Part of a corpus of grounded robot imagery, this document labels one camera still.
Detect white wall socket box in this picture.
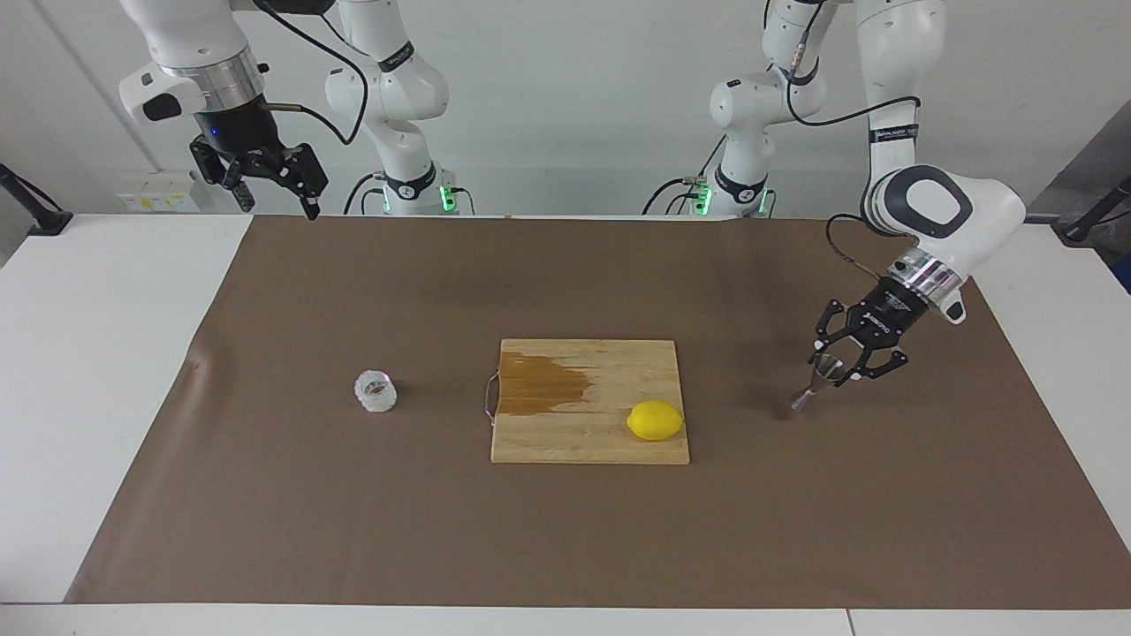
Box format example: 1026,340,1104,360
118,170,200,213

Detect black left base cables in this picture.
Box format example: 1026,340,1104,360
642,137,725,216

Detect black base cables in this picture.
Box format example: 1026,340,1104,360
642,137,725,216
343,172,390,216

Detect steel cocktail jigger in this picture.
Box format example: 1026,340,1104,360
791,353,846,413

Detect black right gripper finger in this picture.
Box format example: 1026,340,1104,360
263,141,330,222
189,140,257,214

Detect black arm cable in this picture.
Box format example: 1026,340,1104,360
252,0,370,147
764,0,924,270

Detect black right base cables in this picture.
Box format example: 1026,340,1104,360
343,172,390,216

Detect wooden cutting board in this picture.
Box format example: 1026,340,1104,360
490,339,691,466

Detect small clear glass cup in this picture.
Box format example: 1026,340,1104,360
353,368,398,414

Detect black clamp stand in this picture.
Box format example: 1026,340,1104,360
1056,175,1131,248
0,163,73,237

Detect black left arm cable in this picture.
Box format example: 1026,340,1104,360
764,0,924,270

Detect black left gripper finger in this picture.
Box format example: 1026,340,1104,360
844,338,910,386
808,299,865,365

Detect dark gray panel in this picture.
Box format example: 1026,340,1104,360
1021,102,1131,222

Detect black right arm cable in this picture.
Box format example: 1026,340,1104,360
252,0,370,147

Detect yellow lemon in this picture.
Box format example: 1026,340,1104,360
626,400,686,442

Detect brown paper table mat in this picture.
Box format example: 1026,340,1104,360
64,215,1131,610

